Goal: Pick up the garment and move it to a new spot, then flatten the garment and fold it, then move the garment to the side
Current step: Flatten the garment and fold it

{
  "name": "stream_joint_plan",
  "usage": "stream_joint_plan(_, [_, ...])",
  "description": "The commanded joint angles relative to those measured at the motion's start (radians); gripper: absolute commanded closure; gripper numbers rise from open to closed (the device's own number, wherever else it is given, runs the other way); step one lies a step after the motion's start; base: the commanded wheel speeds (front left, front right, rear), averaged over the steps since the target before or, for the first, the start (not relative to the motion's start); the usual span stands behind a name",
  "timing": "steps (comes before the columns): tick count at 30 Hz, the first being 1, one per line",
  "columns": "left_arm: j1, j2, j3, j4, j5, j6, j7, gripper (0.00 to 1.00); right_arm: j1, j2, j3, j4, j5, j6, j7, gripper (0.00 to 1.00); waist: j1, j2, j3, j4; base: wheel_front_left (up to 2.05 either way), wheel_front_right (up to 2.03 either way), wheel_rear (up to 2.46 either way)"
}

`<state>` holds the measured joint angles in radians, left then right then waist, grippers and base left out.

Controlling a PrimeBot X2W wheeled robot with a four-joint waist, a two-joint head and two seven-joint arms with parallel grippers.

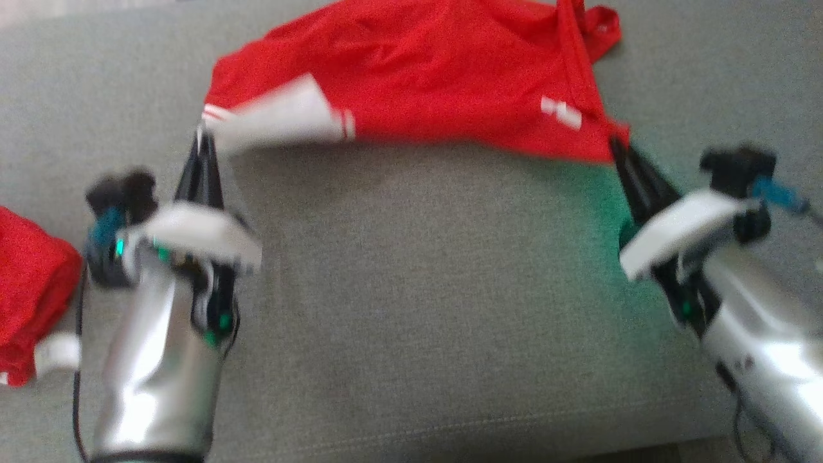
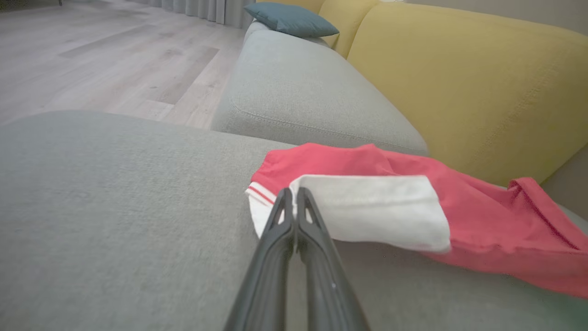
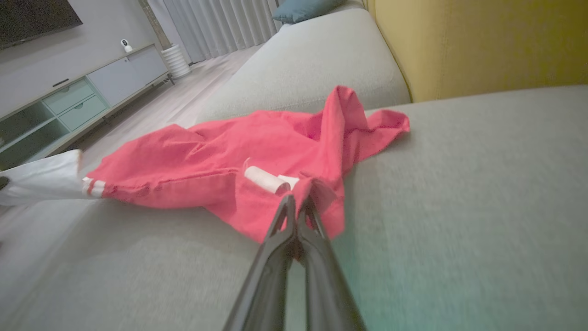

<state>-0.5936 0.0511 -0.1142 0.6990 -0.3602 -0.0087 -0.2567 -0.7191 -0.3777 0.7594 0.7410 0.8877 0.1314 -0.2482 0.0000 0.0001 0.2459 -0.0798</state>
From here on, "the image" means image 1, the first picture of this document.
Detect camera cable blue plug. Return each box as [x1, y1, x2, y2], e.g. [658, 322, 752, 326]
[751, 177, 823, 227]
[72, 207, 128, 463]

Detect right camera cable blue plug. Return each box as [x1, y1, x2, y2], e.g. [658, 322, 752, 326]
[751, 177, 823, 227]

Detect left camera cable blue plug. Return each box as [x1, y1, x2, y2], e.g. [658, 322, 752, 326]
[72, 207, 128, 463]

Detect red shorts with white band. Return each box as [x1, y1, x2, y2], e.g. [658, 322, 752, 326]
[0, 206, 85, 388]

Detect red jersey with white stripes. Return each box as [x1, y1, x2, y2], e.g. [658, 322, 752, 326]
[203, 0, 631, 165]

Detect large grey fabric ottoman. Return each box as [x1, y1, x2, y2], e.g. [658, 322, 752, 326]
[0, 0, 823, 463]

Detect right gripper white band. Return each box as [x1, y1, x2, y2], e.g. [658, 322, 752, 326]
[608, 137, 761, 282]

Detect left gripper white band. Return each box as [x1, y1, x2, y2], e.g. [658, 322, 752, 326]
[122, 126, 263, 277]

